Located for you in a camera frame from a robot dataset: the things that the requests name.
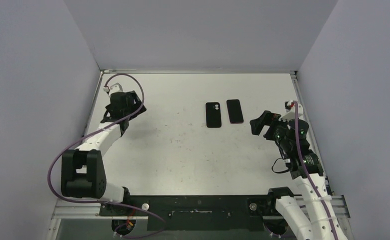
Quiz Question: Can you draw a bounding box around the purple phone black screen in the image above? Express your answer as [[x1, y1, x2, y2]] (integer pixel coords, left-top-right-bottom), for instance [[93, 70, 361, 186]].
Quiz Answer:
[[226, 99, 244, 124]]

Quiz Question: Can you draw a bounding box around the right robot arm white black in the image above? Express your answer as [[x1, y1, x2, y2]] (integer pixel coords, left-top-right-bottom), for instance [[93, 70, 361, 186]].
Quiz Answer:
[[249, 110, 347, 240]]

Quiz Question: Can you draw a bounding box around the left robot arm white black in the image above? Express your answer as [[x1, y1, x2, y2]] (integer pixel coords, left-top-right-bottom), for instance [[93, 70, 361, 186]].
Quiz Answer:
[[61, 90, 146, 216]]

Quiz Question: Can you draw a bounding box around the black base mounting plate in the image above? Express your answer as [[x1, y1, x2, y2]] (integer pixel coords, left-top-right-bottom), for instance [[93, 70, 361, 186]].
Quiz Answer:
[[98, 195, 275, 232]]

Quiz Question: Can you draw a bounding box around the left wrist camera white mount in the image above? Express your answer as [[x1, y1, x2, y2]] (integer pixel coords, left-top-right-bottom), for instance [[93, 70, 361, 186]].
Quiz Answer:
[[103, 83, 124, 97]]

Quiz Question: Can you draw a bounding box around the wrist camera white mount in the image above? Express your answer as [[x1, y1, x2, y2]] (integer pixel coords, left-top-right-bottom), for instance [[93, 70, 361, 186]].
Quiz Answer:
[[279, 100, 304, 122], [103, 83, 124, 97]]

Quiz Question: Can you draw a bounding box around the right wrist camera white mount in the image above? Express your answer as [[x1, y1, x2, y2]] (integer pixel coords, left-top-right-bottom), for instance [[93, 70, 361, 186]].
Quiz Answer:
[[279, 100, 304, 122]]

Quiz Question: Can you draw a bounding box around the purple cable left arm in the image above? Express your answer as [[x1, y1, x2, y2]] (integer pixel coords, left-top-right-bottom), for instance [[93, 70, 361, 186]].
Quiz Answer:
[[46, 73, 167, 239]]

